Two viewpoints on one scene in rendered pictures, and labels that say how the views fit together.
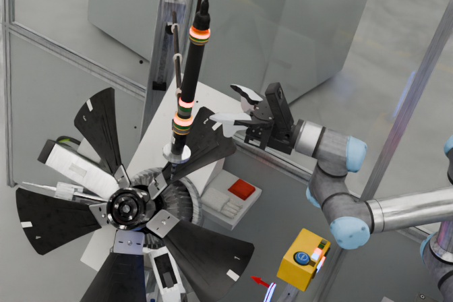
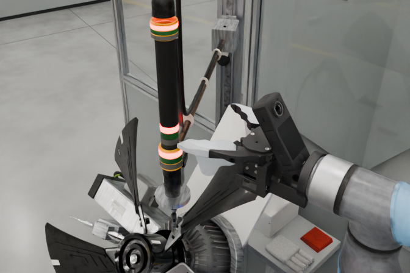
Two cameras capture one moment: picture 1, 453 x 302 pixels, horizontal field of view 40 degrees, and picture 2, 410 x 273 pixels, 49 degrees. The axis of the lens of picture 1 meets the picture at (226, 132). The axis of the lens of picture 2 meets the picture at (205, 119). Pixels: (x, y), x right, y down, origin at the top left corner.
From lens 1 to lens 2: 0.81 m
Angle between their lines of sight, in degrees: 22
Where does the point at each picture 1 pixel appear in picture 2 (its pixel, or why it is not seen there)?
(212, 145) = (232, 187)
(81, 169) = (121, 206)
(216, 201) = (283, 251)
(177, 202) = (206, 254)
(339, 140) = (379, 189)
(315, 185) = (346, 261)
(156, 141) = (203, 180)
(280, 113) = (277, 141)
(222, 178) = (296, 225)
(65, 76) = not seen: hidden behind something
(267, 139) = (266, 182)
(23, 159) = not seen: hidden behind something
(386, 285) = not seen: outside the picture
